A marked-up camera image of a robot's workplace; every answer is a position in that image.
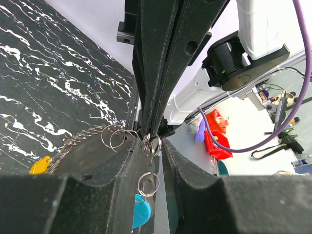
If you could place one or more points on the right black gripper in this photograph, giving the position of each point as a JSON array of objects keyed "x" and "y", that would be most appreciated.
[{"x": 148, "y": 25}]

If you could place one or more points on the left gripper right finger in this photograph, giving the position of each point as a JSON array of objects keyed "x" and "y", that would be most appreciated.
[{"x": 201, "y": 203}]

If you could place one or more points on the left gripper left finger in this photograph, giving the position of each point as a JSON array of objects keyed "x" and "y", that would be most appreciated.
[{"x": 100, "y": 202}]

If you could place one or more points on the yellow key tag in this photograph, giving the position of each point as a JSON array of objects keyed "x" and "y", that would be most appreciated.
[{"x": 41, "y": 166}]

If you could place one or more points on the red parts bin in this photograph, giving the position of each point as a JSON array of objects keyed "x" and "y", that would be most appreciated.
[{"x": 212, "y": 149}]

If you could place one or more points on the glittery silver cylinder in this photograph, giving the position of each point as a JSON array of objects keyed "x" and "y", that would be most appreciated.
[{"x": 194, "y": 124}]

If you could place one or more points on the orange storage bin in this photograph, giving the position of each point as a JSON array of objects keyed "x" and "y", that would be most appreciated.
[{"x": 216, "y": 121}]

